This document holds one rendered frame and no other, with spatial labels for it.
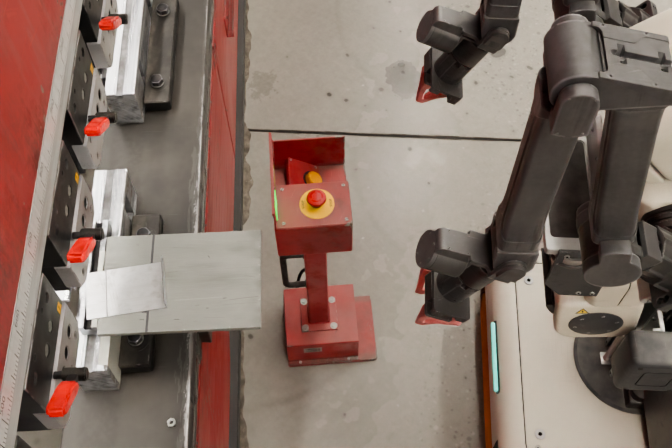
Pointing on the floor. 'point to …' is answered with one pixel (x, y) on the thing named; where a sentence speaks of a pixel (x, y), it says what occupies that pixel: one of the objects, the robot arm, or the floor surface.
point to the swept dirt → (245, 217)
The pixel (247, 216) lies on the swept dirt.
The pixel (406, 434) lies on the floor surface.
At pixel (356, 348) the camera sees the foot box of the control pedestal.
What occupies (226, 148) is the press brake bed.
